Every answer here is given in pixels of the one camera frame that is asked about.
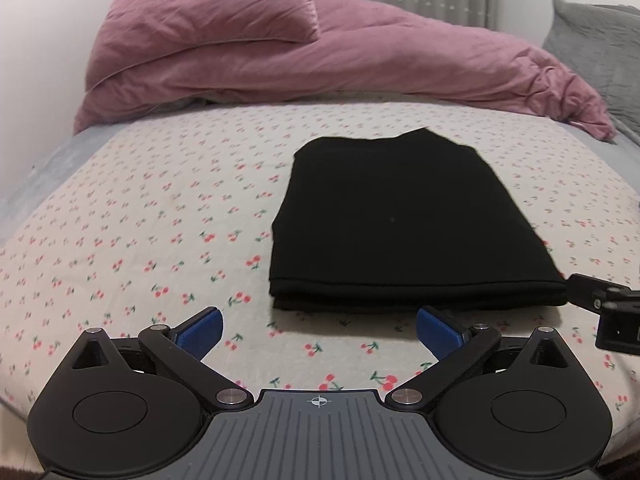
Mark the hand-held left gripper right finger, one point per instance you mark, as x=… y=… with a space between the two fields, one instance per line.
x=437 y=332

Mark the pink pillow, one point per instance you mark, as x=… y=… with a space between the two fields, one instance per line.
x=200 y=15

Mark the cherry print bed sheet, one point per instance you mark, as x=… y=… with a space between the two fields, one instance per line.
x=150 y=235

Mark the grey quilted headboard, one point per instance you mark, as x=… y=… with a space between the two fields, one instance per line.
x=600 y=50

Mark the pink duvet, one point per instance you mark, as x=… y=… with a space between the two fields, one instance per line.
x=400 y=60

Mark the black pants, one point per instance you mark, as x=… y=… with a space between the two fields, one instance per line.
x=400 y=220

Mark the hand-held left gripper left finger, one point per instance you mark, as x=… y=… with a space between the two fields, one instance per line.
x=200 y=333

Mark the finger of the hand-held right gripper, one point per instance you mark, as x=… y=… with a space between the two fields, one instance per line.
x=592 y=290
x=617 y=330

